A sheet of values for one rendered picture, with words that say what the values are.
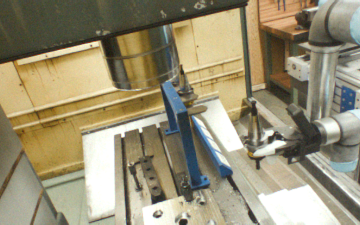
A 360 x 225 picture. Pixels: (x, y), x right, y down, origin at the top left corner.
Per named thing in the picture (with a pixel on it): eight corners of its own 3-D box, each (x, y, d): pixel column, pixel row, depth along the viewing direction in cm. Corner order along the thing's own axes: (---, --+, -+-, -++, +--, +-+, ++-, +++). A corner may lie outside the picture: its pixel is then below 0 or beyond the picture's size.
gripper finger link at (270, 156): (261, 174, 76) (287, 160, 79) (260, 156, 73) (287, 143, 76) (253, 168, 78) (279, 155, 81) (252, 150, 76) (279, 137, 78)
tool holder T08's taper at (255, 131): (244, 133, 79) (243, 111, 76) (260, 129, 79) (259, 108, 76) (250, 141, 75) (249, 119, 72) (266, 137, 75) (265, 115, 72)
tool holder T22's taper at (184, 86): (180, 88, 113) (177, 72, 110) (191, 86, 113) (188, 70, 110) (180, 93, 109) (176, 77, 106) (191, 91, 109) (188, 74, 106)
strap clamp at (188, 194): (190, 193, 107) (182, 161, 100) (199, 219, 95) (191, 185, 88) (181, 196, 106) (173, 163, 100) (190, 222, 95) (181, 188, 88)
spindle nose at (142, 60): (113, 73, 71) (99, 24, 65) (177, 59, 71) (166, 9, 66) (108, 98, 56) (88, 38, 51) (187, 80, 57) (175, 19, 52)
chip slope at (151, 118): (223, 128, 195) (218, 94, 183) (275, 198, 133) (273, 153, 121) (94, 165, 185) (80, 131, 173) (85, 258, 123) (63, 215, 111)
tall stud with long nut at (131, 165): (141, 184, 116) (133, 159, 110) (142, 189, 114) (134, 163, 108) (135, 186, 116) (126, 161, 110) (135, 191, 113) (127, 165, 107)
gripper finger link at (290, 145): (278, 156, 74) (304, 143, 77) (278, 151, 73) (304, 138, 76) (266, 148, 78) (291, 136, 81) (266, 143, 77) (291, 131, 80)
